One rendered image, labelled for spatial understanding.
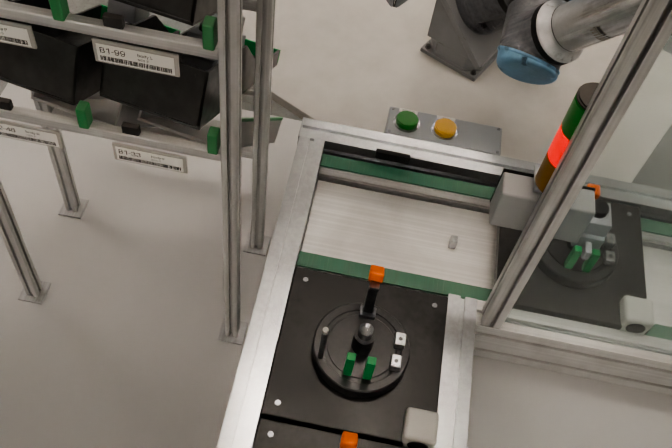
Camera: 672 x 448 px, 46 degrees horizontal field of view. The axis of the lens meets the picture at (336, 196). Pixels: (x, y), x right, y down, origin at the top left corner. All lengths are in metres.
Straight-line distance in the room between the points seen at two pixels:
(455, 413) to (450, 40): 0.81
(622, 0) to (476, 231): 0.44
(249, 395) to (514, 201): 0.45
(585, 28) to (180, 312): 0.81
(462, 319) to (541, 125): 0.56
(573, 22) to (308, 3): 0.64
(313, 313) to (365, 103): 0.56
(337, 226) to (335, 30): 0.55
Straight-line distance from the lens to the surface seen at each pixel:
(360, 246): 1.32
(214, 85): 0.95
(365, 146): 1.40
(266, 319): 1.20
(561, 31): 1.43
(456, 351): 1.22
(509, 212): 1.05
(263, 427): 1.12
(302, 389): 1.14
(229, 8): 0.76
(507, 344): 1.29
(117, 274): 1.36
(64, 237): 1.42
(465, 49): 1.67
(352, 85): 1.64
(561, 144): 0.95
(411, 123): 1.43
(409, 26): 1.79
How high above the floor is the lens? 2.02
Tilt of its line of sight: 53 degrees down
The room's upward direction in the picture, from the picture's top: 10 degrees clockwise
